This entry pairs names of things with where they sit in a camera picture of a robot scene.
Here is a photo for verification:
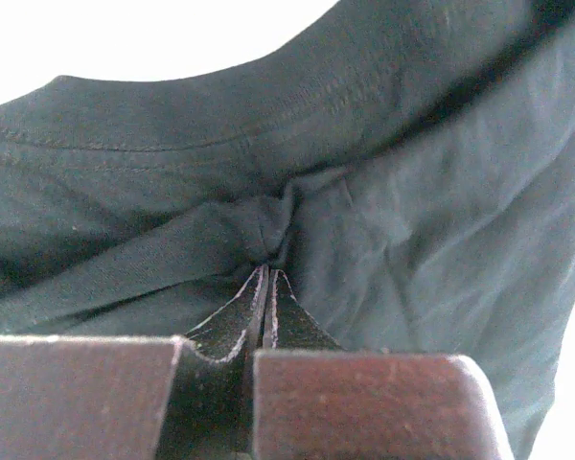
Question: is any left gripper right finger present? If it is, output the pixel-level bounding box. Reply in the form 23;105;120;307
251;270;513;459

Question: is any black t shirt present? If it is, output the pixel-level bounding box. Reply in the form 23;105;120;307
0;1;575;459

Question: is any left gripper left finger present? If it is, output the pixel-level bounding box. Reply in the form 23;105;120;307
0;266;268;459

